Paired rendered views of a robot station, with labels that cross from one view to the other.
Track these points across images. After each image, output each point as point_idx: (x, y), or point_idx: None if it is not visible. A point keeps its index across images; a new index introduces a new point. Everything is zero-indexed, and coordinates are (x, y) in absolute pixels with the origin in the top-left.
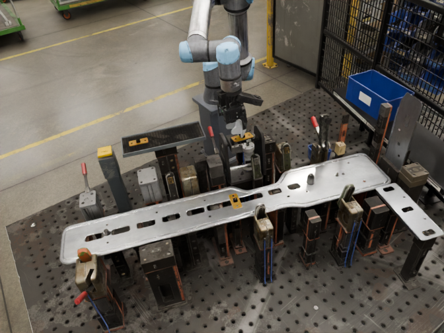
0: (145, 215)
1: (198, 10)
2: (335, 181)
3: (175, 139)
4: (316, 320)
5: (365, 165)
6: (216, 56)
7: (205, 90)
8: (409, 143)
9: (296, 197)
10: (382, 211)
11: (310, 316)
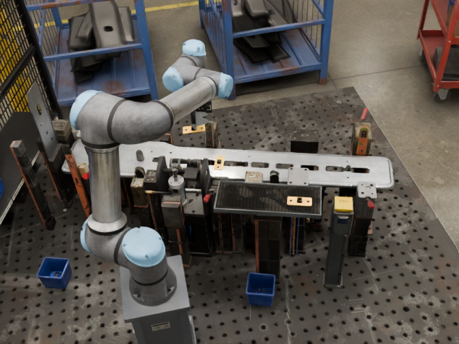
0: (309, 175)
1: (182, 91)
2: (119, 152)
3: (254, 191)
4: (199, 145)
5: (77, 158)
6: (205, 54)
7: (170, 271)
8: (49, 117)
9: (165, 149)
10: None
11: (201, 147)
